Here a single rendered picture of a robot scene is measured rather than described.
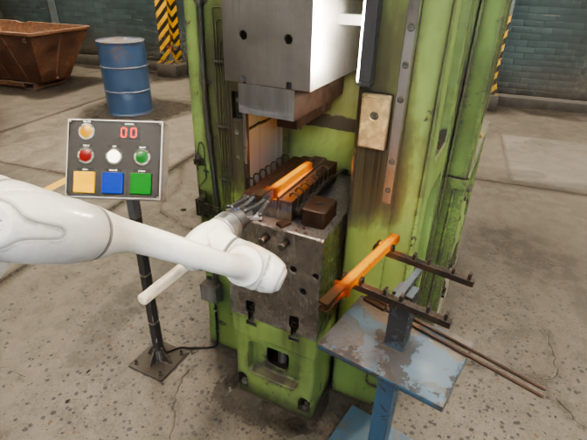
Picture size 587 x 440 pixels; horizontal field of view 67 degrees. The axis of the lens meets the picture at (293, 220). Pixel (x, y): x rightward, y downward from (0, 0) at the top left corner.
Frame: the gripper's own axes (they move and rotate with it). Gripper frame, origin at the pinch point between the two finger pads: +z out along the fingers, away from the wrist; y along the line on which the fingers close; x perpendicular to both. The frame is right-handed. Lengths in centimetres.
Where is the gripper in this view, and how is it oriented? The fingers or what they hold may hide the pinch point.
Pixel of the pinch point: (264, 196)
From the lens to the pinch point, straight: 147.9
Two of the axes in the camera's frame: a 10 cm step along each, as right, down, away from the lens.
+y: 9.0, 2.3, -3.7
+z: 4.4, -4.4, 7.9
